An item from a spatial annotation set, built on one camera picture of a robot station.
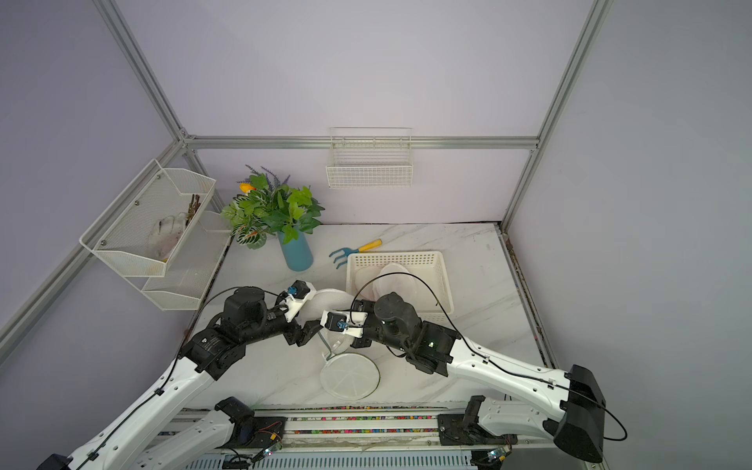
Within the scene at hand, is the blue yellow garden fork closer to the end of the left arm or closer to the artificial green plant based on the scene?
the artificial green plant

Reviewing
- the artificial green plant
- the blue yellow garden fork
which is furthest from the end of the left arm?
the blue yellow garden fork

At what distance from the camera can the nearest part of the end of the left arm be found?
64cm

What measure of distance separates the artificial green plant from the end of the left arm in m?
0.26

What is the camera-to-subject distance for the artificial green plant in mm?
794
